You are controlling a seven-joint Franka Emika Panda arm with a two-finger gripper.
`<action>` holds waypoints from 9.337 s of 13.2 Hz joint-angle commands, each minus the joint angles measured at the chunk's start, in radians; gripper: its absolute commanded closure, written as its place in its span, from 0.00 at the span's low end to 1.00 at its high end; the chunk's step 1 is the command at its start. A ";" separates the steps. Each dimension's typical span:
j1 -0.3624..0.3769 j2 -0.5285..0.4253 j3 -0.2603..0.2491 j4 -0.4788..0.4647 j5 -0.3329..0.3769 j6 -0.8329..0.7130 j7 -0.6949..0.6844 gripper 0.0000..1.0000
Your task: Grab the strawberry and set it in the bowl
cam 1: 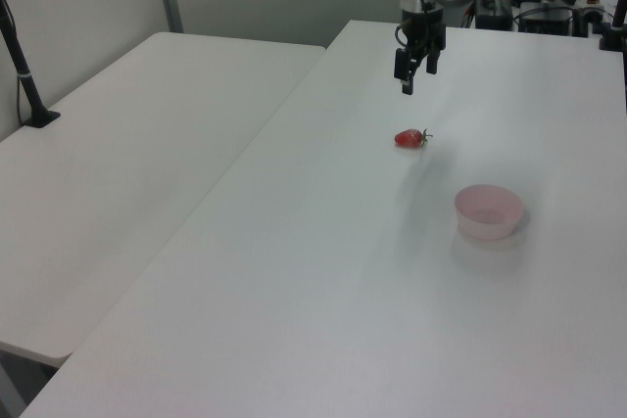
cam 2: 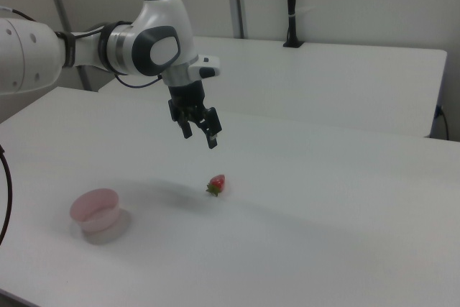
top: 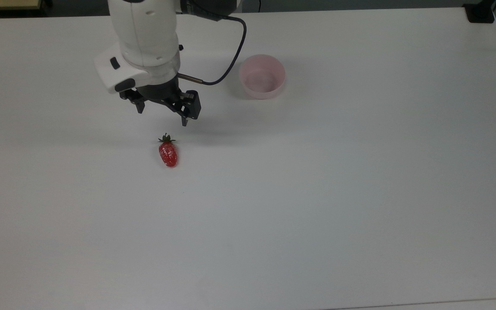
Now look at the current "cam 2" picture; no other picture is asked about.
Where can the pink plastic bowl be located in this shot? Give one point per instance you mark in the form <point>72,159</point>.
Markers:
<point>104,219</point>

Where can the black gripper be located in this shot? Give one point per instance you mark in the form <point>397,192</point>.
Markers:
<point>187,95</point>

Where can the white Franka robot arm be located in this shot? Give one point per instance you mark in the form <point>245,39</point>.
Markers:
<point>158,48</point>

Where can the red strawberry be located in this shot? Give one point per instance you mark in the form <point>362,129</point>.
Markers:
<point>218,181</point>

